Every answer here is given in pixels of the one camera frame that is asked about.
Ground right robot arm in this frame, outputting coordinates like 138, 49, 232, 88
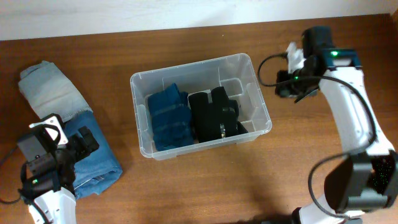
274, 26, 397, 224

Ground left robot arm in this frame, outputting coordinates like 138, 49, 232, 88
17, 124, 99, 224

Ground black garment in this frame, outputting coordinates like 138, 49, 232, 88
188, 86, 248, 143
275, 70, 297, 98

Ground dark blue jeans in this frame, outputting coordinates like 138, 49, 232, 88
64, 111, 123, 199

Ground light blue jeans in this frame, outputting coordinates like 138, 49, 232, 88
18, 60, 91, 123

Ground teal blue garment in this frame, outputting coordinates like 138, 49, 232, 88
148, 83, 194, 151

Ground clear plastic storage container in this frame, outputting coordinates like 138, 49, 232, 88
130, 53, 272, 161

